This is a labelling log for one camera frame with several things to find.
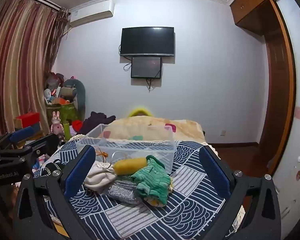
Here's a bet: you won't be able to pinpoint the yellow sponge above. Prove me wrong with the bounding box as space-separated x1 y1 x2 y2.
113 158 147 176

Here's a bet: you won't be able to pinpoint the orange braided cord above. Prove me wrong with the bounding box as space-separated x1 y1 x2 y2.
95 147 109 158

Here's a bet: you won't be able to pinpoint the green plush toy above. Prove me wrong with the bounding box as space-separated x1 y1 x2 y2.
59 79 86 121

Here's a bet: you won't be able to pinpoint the green cardboard box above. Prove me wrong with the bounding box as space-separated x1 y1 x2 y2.
46 103 79 125

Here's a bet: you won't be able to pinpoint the green knitted cloth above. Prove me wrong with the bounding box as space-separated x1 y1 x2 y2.
130 155 173 207

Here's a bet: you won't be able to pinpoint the white air conditioner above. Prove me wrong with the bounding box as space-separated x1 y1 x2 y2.
70 0 115 27

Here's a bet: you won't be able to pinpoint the large black television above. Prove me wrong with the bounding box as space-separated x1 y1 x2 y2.
120 27 175 56

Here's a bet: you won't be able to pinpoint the red plush item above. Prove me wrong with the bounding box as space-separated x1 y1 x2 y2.
72 120 83 133

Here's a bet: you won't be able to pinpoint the green cylinder bottle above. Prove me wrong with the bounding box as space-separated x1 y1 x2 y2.
63 121 71 141

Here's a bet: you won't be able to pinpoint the white drawstring pouch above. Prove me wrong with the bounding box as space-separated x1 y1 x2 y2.
84 160 117 194

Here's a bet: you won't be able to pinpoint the grey knitted cloth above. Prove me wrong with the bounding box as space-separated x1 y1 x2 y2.
103 180 141 204

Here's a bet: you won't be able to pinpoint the red box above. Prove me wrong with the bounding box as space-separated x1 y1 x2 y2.
13 112 40 129

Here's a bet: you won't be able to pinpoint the brown wooden door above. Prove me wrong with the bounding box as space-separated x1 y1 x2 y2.
260 0 296 176

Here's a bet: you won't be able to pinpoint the striped red curtain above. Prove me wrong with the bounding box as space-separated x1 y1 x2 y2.
0 0 68 135

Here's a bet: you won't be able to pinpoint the yellow plush ring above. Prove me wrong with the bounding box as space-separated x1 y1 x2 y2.
128 106 154 118

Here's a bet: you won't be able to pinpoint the pink rabbit toy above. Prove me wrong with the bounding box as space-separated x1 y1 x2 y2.
50 111 64 140

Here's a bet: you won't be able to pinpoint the dark purple garment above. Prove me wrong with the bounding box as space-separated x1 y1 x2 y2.
77 111 116 135

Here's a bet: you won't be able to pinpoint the wooden overhead cabinet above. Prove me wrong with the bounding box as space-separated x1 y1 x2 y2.
230 0 279 36

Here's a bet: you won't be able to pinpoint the clear plastic storage box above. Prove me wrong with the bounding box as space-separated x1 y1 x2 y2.
76 124 176 174

